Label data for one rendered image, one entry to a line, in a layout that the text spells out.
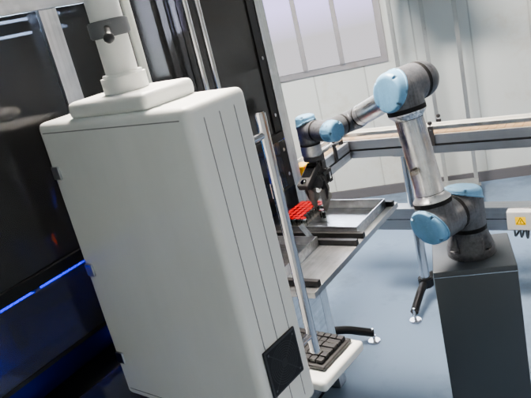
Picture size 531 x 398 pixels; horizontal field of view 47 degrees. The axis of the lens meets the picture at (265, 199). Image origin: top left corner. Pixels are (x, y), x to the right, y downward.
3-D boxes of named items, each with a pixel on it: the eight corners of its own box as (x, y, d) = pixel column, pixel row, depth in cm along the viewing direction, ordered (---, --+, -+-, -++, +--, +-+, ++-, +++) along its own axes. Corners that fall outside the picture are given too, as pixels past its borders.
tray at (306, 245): (197, 276, 210) (194, 267, 209) (239, 243, 230) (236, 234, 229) (281, 282, 191) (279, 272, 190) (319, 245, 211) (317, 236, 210)
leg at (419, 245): (416, 290, 330) (393, 155, 307) (421, 283, 337) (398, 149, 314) (432, 291, 325) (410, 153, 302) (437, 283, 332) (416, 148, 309)
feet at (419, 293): (406, 323, 316) (401, 299, 312) (434, 277, 355) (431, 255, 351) (421, 324, 312) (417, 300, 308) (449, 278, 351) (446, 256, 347)
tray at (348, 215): (275, 234, 230) (273, 226, 229) (307, 208, 250) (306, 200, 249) (358, 236, 211) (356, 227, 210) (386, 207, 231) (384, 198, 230)
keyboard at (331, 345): (209, 345, 179) (207, 338, 178) (239, 321, 189) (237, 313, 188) (324, 372, 154) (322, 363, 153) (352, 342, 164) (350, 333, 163)
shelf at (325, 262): (190, 289, 206) (188, 283, 206) (290, 208, 261) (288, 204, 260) (315, 298, 180) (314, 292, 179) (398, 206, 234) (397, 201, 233)
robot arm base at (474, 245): (493, 239, 206) (490, 212, 203) (498, 259, 192) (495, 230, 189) (446, 244, 210) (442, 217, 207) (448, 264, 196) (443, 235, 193)
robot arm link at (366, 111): (445, 46, 186) (348, 105, 228) (422, 54, 180) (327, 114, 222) (461, 80, 186) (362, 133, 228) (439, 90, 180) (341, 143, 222)
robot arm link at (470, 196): (495, 219, 196) (490, 179, 192) (469, 235, 189) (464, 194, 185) (462, 214, 206) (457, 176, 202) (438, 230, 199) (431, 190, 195)
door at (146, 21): (121, 222, 173) (52, 8, 155) (216, 167, 209) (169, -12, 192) (122, 222, 173) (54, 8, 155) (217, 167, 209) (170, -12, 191)
